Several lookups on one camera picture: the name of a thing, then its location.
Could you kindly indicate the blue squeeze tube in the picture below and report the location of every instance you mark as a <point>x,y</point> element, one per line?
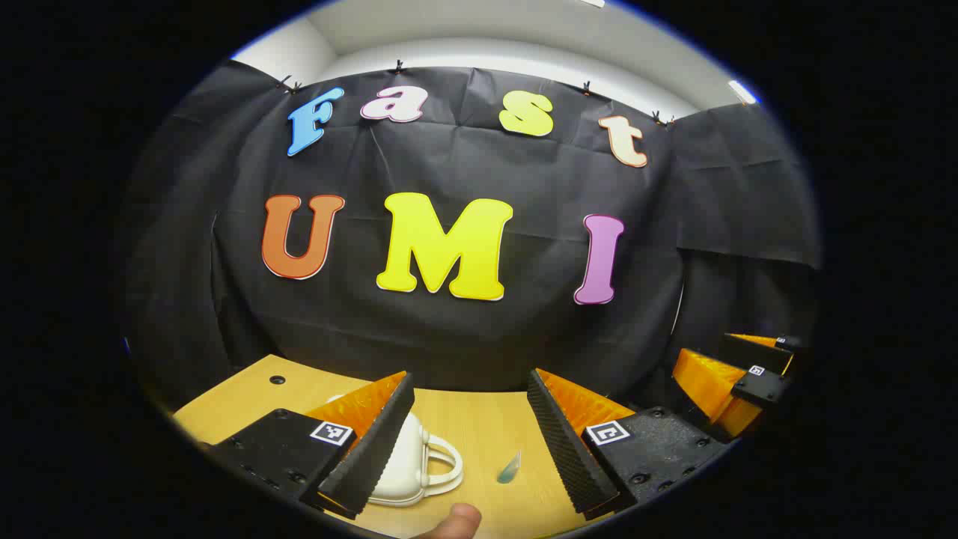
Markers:
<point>509,471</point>

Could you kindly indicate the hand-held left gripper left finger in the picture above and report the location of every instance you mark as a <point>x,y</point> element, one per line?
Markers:
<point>382,442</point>

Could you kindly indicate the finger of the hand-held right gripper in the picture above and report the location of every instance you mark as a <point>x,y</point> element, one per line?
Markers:
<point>763,388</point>
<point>756,352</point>

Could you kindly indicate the ceiling light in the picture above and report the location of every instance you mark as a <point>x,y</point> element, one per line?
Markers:
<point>742,91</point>

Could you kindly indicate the black backdrop cloth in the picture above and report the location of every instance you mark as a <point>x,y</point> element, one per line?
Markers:
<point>524,337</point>

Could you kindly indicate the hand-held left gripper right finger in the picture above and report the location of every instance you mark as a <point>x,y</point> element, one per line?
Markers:
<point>561,449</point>

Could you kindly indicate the white suitcase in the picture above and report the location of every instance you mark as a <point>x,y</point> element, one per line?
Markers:
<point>408,464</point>

